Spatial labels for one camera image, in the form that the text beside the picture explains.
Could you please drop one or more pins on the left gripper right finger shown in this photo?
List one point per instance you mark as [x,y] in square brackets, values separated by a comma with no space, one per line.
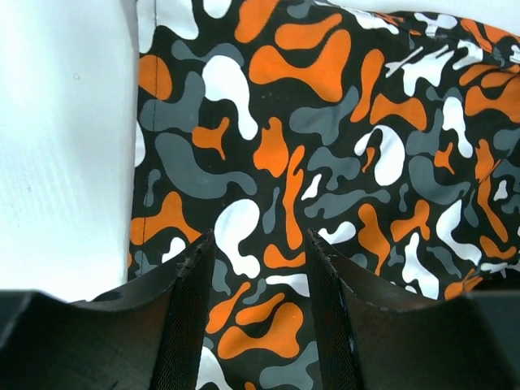
[372,334]

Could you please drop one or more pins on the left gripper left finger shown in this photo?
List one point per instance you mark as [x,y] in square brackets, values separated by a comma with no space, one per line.
[145,334]

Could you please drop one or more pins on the orange black camo shorts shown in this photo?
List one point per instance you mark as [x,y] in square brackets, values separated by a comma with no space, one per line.
[394,136]

